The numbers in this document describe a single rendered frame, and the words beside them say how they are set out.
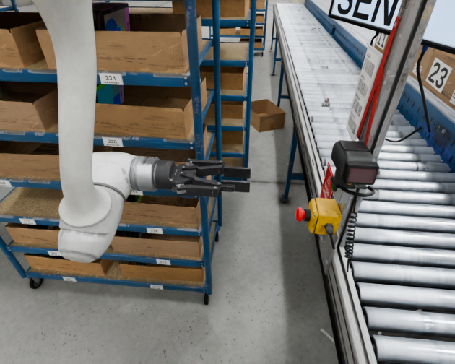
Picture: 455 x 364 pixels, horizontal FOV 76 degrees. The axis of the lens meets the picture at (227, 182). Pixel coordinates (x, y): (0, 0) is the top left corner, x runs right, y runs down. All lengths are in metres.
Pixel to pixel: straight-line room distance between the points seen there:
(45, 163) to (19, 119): 0.18
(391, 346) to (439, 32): 0.63
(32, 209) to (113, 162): 0.79
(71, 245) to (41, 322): 1.14
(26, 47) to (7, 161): 0.44
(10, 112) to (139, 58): 0.48
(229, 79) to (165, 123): 1.02
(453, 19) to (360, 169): 0.32
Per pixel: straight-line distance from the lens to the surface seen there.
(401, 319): 0.82
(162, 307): 1.62
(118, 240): 1.37
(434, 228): 1.10
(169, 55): 0.86
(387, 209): 1.08
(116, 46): 0.91
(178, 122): 0.91
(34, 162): 1.26
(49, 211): 1.45
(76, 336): 1.68
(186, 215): 1.15
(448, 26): 0.73
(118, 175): 0.74
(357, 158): 0.60
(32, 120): 1.13
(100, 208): 0.65
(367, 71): 0.72
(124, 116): 0.97
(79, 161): 0.58
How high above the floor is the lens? 1.39
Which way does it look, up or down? 38 degrees down
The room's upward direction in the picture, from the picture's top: straight up
